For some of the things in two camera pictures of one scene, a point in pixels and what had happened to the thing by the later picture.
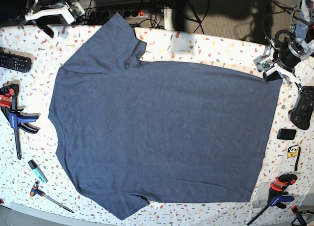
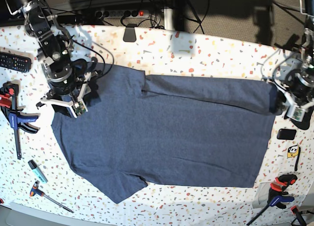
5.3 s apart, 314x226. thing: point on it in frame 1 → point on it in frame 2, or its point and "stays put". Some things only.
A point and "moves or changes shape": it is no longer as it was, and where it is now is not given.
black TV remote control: [18, 63] stays put
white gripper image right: [271, 67] → [295, 111]
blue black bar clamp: [8, 94] stays put
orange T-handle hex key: [34, 190] stays put
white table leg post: [168, 19] stays put
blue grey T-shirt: [133, 132] moves or changes shape
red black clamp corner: [295, 210] stays put
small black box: [285, 134] stays put
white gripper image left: [71, 12] → [77, 108]
